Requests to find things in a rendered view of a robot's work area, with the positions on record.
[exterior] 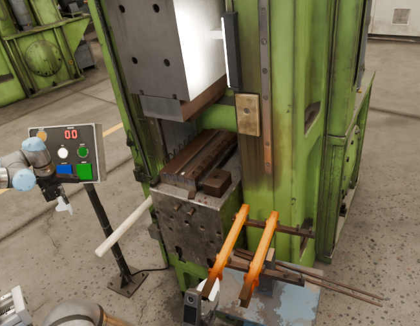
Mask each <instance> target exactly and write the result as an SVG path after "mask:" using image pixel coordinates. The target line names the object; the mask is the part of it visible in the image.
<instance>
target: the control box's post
mask: <svg viewBox="0 0 420 326"><path fill-rule="evenodd" d="M83 185H84V187H85V190H86V191H87V194H88V196H89V199H90V201H91V203H92V206H93V208H94V211H95V212H96V215H97V217H98V220H99V222H100V224H101V226H102V227H104V228H106V227H107V226H108V225H109V222H108V220H107V217H106V215H105V212H104V210H103V207H102V205H101V202H100V200H99V197H98V195H97V193H96V190H95V187H94V185H93V183H83ZM103 231H104V234H105V237H106V238H108V237H109V236H110V235H111V234H112V230H111V227H110V226H109V227H108V228H107V229H103ZM111 250H112V253H113V255H114V257H116V258H119V257H120V256H121V252H120V249H119V247H118V244H117V242H115V243H114V244H113V245H112V246H111ZM116 262H117V264H118V266H119V269H120V271H121V274H123V275H124V276H125V279H126V280H127V282H129V280H128V278H127V275H126V274H127V273H128V274H129V271H128V269H127V267H126V264H125V261H124V260H123V257H122V256H121V258H120V259H119V260H117V259H116Z"/></svg>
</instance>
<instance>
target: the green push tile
mask: <svg viewBox="0 0 420 326"><path fill-rule="evenodd" d="M76 169H77V175H78V176H79V177H80V180H92V179H93V174H92V164H76Z"/></svg>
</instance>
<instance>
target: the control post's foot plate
mask: <svg viewBox="0 0 420 326"><path fill-rule="evenodd" d="M127 266H128V268H129V270H130V273H131V274H134V273H136V272H138V271H140V270H139V269H137V268H134V267H133V266H130V265H127ZM126 275H127V278H128V280H129V282H127V280H126V279H125V276H124V275H123V274H121V271H119V272H118V274H117V275H116V276H115V277H114V278H113V279H112V281H110V283H108V285H107V288H109V289H110V290H112V291H115V292H116V293H117V294H121V295H123V296H125V297H127V298H130V297H131V296H132V295H133V294H134V293H135V292H136V291H137V290H138V289H139V288H140V286H141V284H142V283H143V282H144V281H145V280H146V278H147V276H148V275H149V273H147V272H144V271H142V272H139V273H137V274H135V275H133V276H131V275H129V274H128V273H127V274H126Z"/></svg>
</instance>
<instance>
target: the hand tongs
mask: <svg viewBox="0 0 420 326"><path fill-rule="evenodd" d="M233 255H234V256H237V257H240V258H242V259H245V260H248V261H251V260H252V259H254V256H255V253H254V252H250V251H248V250H244V249H242V248H239V247H237V248H236V251H235V252H234V254H233ZM275 264H278V265H281V266H284V267H286V268H290V269H292V270H296V271H298V272H302V273H304V274H307V275H309V276H313V277H316V278H319V279H322V280H324V281H327V282H330V283H333V284H336V285H339V286H342V287H344V288H348V289H350V290H354V291H356V292H359V293H361V294H365V295H367V296H371V297H373V298H376V299H379V300H382V301H383V300H384V298H383V297H380V296H377V295H375V294H371V293H369V292H366V291H363V290H360V289H358V288H354V287H351V286H348V285H345V284H343V283H339V282H337V281H334V280H331V279H328V278H325V277H322V276H318V275H316V274H313V273H311V272H307V271H305V270H301V269H299V268H295V267H293V266H289V265H286V264H284V263H281V262H278V261H275ZM275 270H278V271H281V272H284V270H283V269H281V268H278V267H275ZM288 274H290V275H293V276H299V275H298V274H294V273H292V272H289V271H288ZM303 278H306V277H303ZM306 281H309V282H311V283H314V284H316V285H320V286H322V287H325V288H328V289H331V290H334V291H336V292H340V293H342V294H345V295H347V296H351V297H353V298H356V299H359V300H362V301H365V302H367V303H371V304H372V305H376V306H378V307H383V305H382V304H380V303H377V302H374V301H372V300H369V299H366V298H362V297H360V296H357V295H355V294H351V293H349V292H346V291H343V290H340V289H337V288H335V287H331V286H329V285H325V284H324V283H320V282H318V281H314V280H312V279H309V278H306Z"/></svg>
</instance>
